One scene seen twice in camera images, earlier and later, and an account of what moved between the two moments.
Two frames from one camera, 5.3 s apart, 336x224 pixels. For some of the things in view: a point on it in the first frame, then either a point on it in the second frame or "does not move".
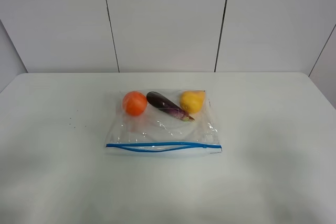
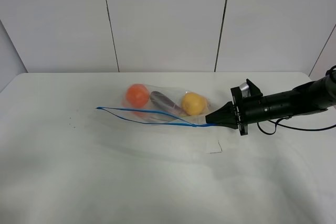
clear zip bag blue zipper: x=156 y=131 → x=162 y=104
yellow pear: x=192 y=100 does not move
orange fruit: x=134 y=103 → x=137 y=95
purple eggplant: x=160 y=101 does not move
